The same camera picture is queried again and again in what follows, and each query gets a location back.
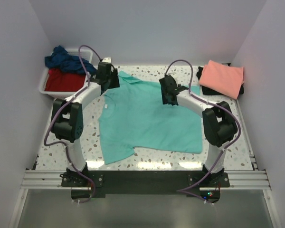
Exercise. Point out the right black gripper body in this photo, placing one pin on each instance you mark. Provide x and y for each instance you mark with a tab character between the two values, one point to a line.
165	98

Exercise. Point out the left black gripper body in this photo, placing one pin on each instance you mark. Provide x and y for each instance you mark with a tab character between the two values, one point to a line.
113	79

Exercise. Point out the teal t-shirt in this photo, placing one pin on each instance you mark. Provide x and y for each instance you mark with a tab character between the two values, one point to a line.
134	116

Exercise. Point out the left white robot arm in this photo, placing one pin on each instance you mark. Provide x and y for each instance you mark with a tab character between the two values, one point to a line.
67	123

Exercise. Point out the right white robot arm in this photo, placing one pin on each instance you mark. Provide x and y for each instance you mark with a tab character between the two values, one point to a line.
221	128

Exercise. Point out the folded black t-shirt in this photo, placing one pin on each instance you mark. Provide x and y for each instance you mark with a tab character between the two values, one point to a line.
240	89

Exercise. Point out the navy blue t-shirt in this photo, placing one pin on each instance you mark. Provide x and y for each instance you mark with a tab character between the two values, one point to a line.
69	62

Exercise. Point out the red t-shirt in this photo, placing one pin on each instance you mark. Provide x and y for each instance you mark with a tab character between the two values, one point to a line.
58	81

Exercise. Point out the folded salmon pink t-shirt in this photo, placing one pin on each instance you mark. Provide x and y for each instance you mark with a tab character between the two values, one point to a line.
222	77

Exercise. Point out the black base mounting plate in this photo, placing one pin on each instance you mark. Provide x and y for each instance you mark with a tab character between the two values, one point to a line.
98	184

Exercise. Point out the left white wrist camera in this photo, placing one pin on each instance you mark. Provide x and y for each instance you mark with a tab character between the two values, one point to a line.
107	60

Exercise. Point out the aluminium rail frame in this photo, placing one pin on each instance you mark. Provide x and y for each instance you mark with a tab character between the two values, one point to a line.
240	162

